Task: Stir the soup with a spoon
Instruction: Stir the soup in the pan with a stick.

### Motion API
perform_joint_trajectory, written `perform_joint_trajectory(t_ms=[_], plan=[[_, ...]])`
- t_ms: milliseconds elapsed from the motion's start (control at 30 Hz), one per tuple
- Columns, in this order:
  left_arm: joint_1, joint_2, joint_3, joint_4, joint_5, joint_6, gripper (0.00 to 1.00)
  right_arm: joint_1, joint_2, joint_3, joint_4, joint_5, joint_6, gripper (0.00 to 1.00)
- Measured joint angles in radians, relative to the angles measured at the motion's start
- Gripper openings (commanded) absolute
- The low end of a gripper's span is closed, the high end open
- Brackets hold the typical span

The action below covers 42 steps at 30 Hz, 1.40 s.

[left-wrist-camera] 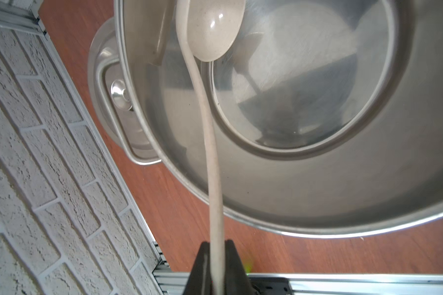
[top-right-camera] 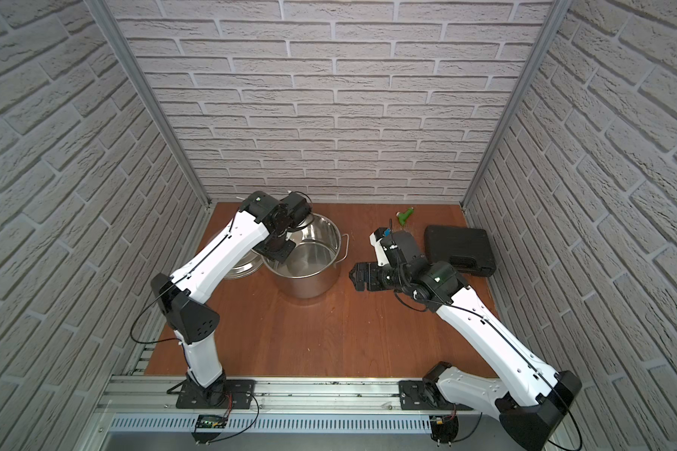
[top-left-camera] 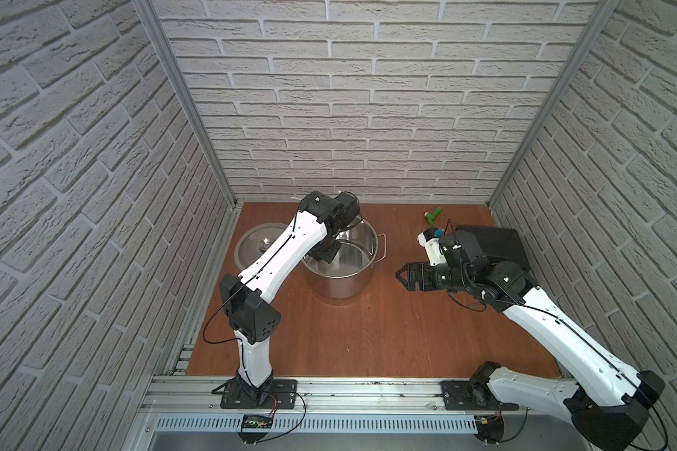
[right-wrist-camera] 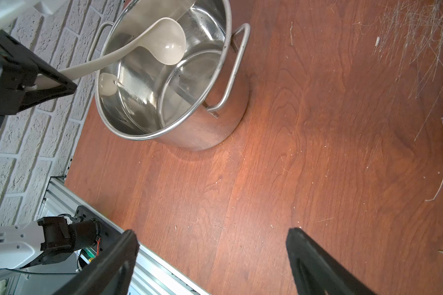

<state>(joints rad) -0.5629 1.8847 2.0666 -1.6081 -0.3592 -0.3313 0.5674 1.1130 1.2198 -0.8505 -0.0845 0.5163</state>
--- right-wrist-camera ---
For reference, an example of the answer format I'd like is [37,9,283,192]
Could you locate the stainless steel pot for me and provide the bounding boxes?
[94,1,251,151]

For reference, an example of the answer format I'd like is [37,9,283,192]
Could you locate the white plastic ladle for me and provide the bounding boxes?
[25,16,187,92]

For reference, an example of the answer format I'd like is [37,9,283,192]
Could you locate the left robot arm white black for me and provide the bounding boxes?
[0,1,123,269]

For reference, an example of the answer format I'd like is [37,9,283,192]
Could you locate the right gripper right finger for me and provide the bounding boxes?
[285,227,374,295]

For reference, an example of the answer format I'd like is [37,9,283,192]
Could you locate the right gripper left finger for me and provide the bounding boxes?
[55,230,140,295]

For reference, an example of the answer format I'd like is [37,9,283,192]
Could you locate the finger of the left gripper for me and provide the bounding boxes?
[14,62,77,111]

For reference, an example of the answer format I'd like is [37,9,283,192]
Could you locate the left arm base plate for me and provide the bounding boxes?
[72,205,121,257]

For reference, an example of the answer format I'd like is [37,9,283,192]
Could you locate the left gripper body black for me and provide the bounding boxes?
[0,31,21,128]

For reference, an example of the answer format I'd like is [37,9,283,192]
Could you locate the aluminium rail frame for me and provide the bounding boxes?
[7,176,211,295]

